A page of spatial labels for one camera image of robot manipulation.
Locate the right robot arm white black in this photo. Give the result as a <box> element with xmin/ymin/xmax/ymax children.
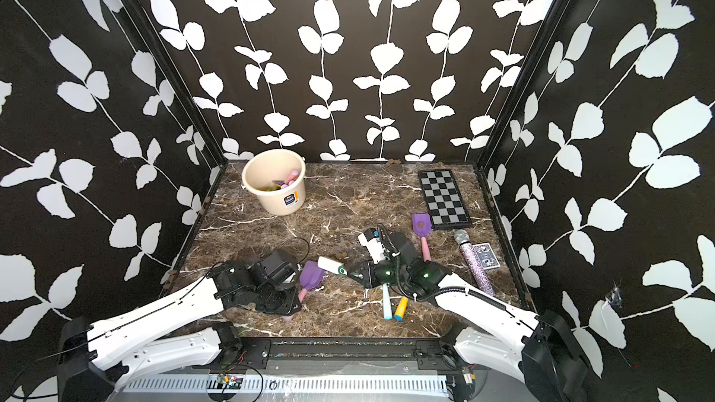
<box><xmin>338</xmin><ymin>228</ymin><xmax>590</xmax><ymax>401</ymax></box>

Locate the black front rail base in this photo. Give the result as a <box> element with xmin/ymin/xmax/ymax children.
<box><xmin>222</xmin><ymin>334</ymin><xmax>568</xmax><ymax>372</ymax></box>

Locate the black white checkerboard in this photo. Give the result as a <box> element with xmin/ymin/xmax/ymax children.
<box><xmin>418</xmin><ymin>169</ymin><xmax>472</xmax><ymax>230</ymax></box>

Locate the purple square trowel pink handle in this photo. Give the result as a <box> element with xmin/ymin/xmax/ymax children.
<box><xmin>282</xmin><ymin>261</ymin><xmax>325</xmax><ymax>321</ymax></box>

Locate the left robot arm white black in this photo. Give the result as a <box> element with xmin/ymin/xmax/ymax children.
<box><xmin>57</xmin><ymin>249</ymin><xmax>301</xmax><ymax>401</ymax></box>

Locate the cream plastic bucket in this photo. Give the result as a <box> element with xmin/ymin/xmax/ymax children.
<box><xmin>242</xmin><ymin>149</ymin><xmax>306</xmax><ymax>216</ymax></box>

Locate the purple square trowel front row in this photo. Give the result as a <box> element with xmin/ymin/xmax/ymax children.
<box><xmin>273</xmin><ymin>169</ymin><xmax>300</xmax><ymax>189</ymax></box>

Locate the light blue trowel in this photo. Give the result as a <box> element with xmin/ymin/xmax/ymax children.
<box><xmin>382</xmin><ymin>284</ymin><xmax>393</xmax><ymax>320</ymax></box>

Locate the purple trowel pink handle right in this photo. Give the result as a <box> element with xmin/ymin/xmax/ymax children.
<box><xmin>413</xmin><ymin>213</ymin><xmax>432</xmax><ymax>262</ymax></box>

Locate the green white scrub brush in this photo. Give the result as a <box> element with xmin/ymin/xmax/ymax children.
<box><xmin>317</xmin><ymin>257</ymin><xmax>348</xmax><ymax>277</ymax></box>

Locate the playing card deck box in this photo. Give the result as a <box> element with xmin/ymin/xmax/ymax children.
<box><xmin>472</xmin><ymin>243</ymin><xmax>501</xmax><ymax>271</ymax></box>

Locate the white perforated cable tray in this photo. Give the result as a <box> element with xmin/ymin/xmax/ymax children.
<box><xmin>123</xmin><ymin>374</ymin><xmax>450</xmax><ymax>398</ymax></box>

